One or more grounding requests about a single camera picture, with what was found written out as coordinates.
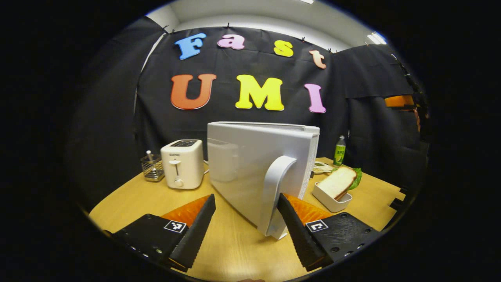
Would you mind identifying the wire mesh utensil holder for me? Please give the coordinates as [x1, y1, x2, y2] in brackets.
[140, 154, 165, 182]

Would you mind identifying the small ceiling light panel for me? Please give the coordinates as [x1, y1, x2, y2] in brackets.
[367, 31, 388, 45]

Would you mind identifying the white toaster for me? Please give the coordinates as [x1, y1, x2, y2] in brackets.
[160, 139, 205, 190]

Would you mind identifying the green drink bottle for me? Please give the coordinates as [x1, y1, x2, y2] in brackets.
[333, 136, 347, 167]

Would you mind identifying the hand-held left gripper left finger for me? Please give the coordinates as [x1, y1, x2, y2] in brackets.
[111, 193, 217, 273]

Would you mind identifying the white microwave oven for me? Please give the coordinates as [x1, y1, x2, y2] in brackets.
[207, 121, 320, 240]

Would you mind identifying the small dish of snacks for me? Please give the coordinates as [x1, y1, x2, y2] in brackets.
[312, 161, 335, 175]

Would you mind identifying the white rectangular tray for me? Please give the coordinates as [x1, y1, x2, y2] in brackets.
[312, 181, 353, 213]

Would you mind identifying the white-handled utensil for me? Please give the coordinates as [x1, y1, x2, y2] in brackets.
[146, 150, 157, 177]

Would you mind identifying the bread and lettuce sandwich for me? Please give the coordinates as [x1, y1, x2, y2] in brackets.
[318, 166, 363, 201]

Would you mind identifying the black backdrop cloth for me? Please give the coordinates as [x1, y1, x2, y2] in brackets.
[67, 18, 429, 212]

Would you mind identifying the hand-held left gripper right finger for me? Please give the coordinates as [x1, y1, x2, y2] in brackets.
[277, 193, 383, 272]

